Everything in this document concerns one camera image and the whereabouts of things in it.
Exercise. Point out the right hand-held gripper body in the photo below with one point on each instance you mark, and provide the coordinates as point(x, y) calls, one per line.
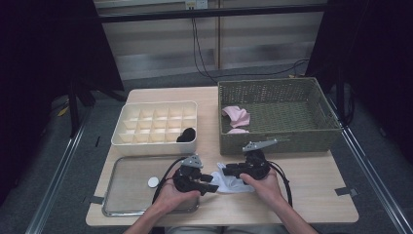
point(256, 165)

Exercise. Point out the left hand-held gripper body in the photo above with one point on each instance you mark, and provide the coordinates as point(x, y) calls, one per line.
point(186, 180)

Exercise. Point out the green woven basket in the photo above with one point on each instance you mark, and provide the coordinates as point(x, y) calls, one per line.
point(292, 143)

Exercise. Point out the black sock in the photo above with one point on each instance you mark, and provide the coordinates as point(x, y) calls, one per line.
point(186, 136)

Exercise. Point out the cream divided storage box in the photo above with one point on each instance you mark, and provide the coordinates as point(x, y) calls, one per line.
point(152, 146)

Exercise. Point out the clear lid with white knob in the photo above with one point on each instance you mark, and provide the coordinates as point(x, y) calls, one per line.
point(130, 188)

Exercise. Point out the person's left hand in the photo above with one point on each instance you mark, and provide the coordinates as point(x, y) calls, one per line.
point(170, 196)

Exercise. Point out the person's right hand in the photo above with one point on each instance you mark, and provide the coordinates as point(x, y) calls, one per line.
point(266, 190)

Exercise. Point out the grey tape tab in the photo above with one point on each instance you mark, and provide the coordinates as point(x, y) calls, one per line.
point(345, 191)
point(96, 200)

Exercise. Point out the black metal stand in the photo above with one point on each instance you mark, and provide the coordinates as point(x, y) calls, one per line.
point(340, 97)
point(74, 107)

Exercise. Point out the yellow floor marker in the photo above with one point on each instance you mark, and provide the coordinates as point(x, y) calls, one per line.
point(63, 111)

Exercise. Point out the black horizontal bar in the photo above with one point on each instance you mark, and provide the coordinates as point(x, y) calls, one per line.
point(195, 13)

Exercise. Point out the dark curtain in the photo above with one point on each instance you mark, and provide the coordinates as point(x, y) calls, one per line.
point(373, 48)
point(39, 65)

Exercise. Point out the beige vertical post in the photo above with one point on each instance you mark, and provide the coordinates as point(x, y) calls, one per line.
point(218, 42)

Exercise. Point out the white wall outlet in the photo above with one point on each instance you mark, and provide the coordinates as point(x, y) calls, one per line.
point(196, 4)

